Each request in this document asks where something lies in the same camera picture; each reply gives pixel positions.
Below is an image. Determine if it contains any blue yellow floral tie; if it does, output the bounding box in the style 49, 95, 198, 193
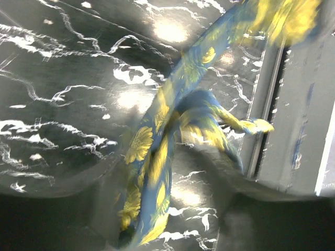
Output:
116, 1, 322, 250

